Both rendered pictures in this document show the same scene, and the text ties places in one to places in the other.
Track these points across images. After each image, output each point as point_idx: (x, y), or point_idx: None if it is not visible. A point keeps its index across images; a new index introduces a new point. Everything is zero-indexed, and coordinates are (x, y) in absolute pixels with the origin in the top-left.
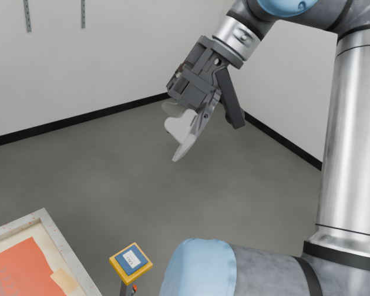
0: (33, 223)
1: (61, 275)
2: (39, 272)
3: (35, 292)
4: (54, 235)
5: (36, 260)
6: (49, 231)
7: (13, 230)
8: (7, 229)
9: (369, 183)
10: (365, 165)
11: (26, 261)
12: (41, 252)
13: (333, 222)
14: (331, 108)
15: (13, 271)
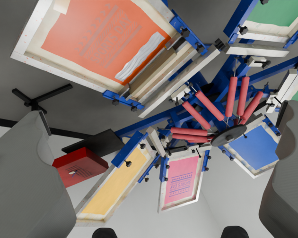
0: (29, 54)
1: (59, 4)
2: (66, 24)
3: (82, 18)
4: (30, 32)
5: (58, 32)
6: (30, 39)
7: (47, 63)
8: (50, 67)
9: None
10: None
11: (62, 38)
12: (49, 32)
13: None
14: None
15: (74, 42)
